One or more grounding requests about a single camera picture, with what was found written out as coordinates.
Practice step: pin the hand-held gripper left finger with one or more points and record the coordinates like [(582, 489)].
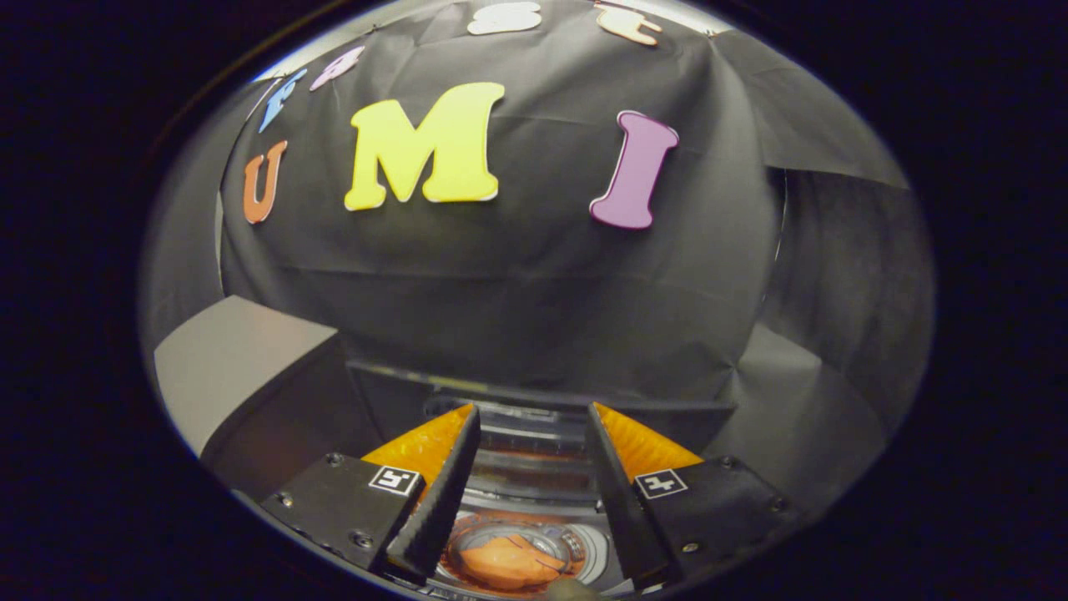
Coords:
[(438, 509)]

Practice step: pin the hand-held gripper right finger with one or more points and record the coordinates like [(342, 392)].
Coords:
[(622, 501)]

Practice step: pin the orange polo shirt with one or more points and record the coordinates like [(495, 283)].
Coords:
[(509, 563)]

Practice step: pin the grey washing machine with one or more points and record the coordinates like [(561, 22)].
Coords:
[(534, 476)]

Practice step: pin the black backdrop cloth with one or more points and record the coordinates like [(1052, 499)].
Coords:
[(542, 284)]

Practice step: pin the grey cabinet with dark sides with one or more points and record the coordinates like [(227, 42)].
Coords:
[(242, 367)]

